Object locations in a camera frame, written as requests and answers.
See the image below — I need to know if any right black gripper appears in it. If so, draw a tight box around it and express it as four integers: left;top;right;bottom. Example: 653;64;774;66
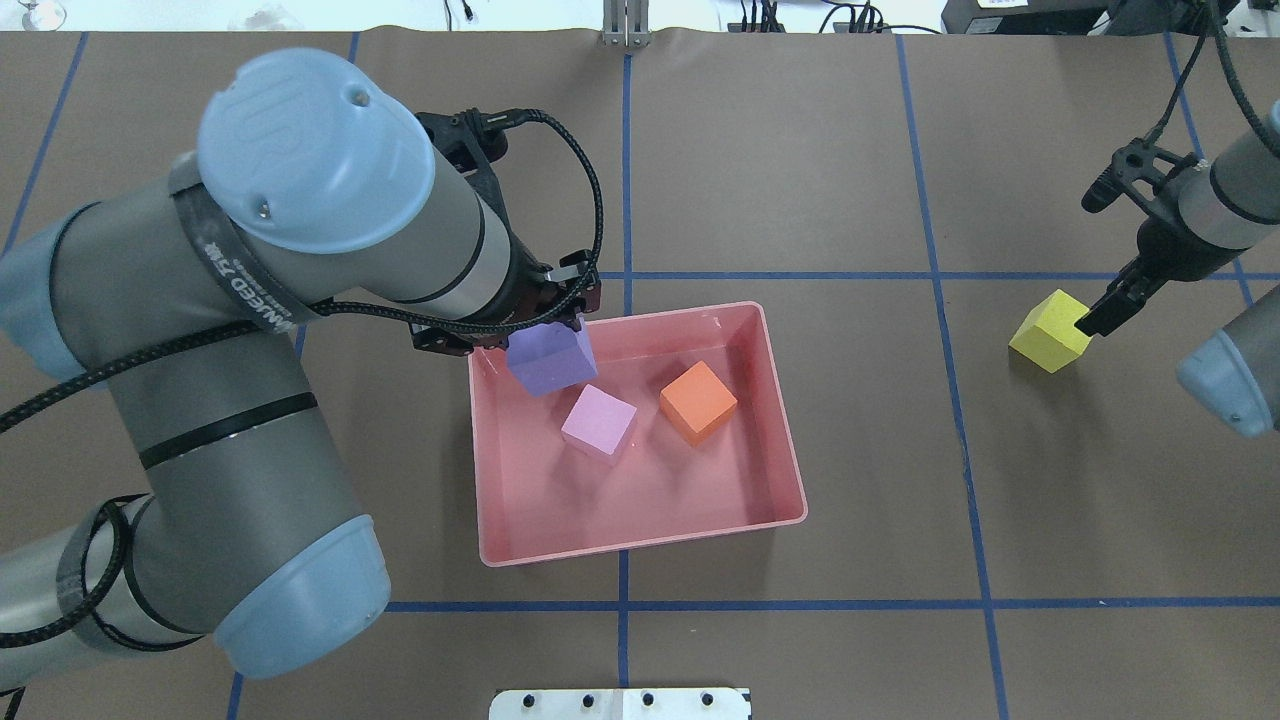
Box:
1074;218;1242;337

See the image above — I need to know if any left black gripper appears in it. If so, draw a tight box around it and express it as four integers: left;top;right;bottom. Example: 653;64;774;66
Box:
410;265;602;357

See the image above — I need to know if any purple foam cube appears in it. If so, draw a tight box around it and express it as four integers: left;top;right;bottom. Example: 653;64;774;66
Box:
506;322;599;397

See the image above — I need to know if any yellow foam cube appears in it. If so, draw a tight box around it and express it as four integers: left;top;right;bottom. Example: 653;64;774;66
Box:
1007;290;1091;374

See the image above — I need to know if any pink foam cube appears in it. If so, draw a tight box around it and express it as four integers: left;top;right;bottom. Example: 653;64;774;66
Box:
559;384;637;466

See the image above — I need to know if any orange foam cube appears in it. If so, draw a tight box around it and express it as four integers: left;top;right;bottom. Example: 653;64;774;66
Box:
659;361;739;447

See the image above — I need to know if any pink plastic bin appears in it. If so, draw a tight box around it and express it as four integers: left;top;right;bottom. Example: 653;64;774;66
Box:
468;301;808;568

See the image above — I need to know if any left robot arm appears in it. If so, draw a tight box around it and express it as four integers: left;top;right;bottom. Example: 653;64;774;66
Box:
3;47;604;698

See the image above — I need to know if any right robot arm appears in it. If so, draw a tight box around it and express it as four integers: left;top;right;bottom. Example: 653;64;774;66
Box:
1076;108;1279;438

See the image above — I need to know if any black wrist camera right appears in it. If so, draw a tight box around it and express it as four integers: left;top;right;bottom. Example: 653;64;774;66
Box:
1080;138;1207;222

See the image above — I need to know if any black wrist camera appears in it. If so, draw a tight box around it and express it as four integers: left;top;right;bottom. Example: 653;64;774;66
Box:
413;108;520;214
1080;138;1207;222

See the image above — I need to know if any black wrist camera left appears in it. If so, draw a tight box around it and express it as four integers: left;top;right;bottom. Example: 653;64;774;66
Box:
413;108;520;214

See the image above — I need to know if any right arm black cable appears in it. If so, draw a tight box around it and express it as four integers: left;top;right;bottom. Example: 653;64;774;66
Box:
1140;0;1280;161

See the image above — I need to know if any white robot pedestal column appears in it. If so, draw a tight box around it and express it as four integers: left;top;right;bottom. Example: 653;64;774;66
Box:
488;687;754;719

